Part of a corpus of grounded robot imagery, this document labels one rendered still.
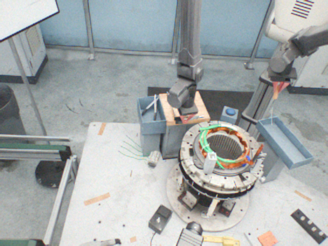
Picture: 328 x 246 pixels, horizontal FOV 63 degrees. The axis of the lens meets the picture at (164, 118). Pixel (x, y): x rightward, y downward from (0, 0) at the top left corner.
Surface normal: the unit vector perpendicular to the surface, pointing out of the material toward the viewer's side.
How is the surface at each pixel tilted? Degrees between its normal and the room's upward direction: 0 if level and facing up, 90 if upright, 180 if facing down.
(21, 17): 83
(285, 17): 90
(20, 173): 0
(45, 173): 0
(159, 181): 0
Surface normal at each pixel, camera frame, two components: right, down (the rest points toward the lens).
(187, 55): -0.59, 0.57
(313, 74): 0.02, 0.71
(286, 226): 0.08, -0.70
